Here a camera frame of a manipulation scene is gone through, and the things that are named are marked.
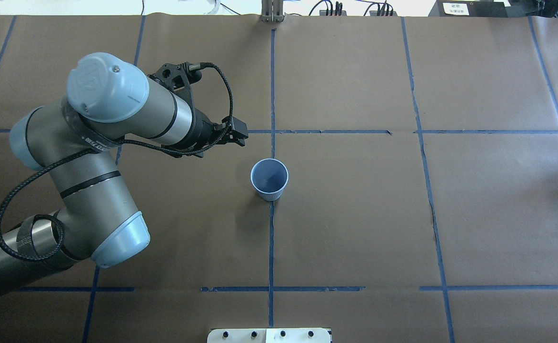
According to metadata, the blue ribbed plastic cup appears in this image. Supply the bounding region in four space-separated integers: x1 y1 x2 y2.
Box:
250 158 289 202

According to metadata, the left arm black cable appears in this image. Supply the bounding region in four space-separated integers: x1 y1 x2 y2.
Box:
0 62 235 262

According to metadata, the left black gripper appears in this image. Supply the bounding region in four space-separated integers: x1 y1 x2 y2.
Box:
189 110 249 158

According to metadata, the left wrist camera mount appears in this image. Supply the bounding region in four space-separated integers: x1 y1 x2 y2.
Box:
148 62 203 108

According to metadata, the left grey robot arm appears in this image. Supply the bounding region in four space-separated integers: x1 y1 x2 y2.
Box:
0 52 248 297

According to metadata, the aluminium frame post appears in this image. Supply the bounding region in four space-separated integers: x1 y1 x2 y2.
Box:
260 0 285 22

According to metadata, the black power box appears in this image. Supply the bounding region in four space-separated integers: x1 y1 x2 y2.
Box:
428 0 509 18

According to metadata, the white mounting pillar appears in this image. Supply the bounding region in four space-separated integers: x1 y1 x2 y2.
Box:
207 327 333 343

